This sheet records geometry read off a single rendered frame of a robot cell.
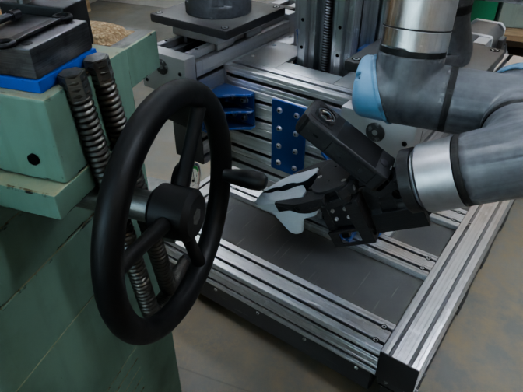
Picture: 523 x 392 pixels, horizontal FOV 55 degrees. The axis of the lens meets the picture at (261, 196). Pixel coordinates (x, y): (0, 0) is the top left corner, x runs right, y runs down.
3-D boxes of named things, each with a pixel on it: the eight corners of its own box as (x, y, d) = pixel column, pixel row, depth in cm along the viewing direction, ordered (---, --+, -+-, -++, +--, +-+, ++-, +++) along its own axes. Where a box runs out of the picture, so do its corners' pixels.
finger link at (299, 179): (272, 229, 67) (333, 219, 62) (251, 194, 65) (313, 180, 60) (280, 215, 70) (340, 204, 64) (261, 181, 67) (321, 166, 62)
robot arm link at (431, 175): (445, 160, 47) (454, 119, 53) (398, 170, 50) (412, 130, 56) (468, 222, 50) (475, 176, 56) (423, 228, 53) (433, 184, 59)
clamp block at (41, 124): (64, 187, 49) (40, 102, 43) (-46, 164, 52) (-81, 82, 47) (140, 120, 60) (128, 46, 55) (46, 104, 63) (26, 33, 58)
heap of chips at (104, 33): (110, 46, 72) (107, 33, 71) (51, 39, 75) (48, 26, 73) (135, 31, 77) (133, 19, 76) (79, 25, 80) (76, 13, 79)
